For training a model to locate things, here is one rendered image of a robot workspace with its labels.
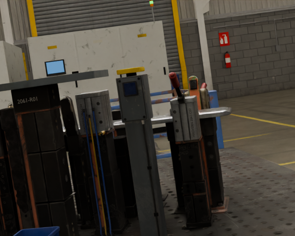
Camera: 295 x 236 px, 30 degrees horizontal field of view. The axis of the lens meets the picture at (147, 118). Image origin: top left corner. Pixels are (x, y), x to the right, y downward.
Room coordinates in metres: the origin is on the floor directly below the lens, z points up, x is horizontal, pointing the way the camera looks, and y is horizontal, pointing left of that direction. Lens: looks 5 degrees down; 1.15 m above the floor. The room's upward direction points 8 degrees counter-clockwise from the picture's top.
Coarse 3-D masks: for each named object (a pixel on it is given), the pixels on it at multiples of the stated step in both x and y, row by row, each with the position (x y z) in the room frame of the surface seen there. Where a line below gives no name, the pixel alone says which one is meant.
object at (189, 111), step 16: (192, 96) 1.51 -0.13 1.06; (176, 112) 1.49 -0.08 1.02; (192, 112) 1.48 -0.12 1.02; (176, 128) 1.49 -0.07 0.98; (192, 128) 1.48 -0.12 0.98; (192, 144) 1.49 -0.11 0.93; (192, 160) 1.49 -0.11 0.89; (192, 176) 1.50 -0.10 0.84; (192, 192) 1.49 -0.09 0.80; (208, 192) 1.55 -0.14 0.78; (192, 208) 1.49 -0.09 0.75; (208, 208) 1.50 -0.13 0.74; (192, 224) 1.49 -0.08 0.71; (208, 224) 1.48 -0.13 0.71
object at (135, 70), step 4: (128, 68) 1.35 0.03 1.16; (132, 68) 1.35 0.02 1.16; (136, 68) 1.35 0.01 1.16; (140, 68) 1.36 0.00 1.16; (144, 68) 1.40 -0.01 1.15; (120, 72) 1.36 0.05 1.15; (124, 72) 1.35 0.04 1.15; (128, 72) 1.35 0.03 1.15; (132, 72) 1.35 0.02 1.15; (128, 76) 1.37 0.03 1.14
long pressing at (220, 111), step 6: (216, 108) 1.73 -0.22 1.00; (222, 108) 1.70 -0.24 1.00; (228, 108) 1.70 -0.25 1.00; (162, 114) 1.78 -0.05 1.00; (168, 114) 1.75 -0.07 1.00; (204, 114) 1.59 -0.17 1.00; (210, 114) 1.59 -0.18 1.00; (216, 114) 1.58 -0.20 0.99; (222, 114) 1.58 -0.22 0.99; (228, 114) 1.59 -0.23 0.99; (114, 120) 1.81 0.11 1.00; (120, 120) 1.78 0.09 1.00; (156, 120) 1.62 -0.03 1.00; (162, 120) 1.61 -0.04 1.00; (168, 120) 1.61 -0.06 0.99; (78, 126) 1.77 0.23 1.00; (114, 126) 1.64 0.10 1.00; (120, 126) 1.64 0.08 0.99
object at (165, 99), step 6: (168, 90) 4.95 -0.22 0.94; (174, 90) 4.93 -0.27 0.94; (186, 90) 4.55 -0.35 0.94; (210, 90) 3.82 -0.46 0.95; (216, 90) 3.81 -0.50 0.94; (174, 96) 3.78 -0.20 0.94; (210, 96) 3.80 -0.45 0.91; (216, 96) 3.81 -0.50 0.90; (156, 102) 3.75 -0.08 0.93; (162, 102) 3.75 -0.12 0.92; (210, 102) 3.80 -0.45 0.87; (216, 102) 3.81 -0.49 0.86; (114, 108) 3.70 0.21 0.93; (210, 108) 3.82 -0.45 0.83; (216, 120) 3.81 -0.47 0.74; (216, 132) 3.80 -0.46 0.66; (222, 138) 3.81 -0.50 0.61; (156, 144) 4.23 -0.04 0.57; (222, 144) 3.81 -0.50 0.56; (156, 156) 3.74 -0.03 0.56; (162, 156) 3.74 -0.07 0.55; (168, 156) 3.75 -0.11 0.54
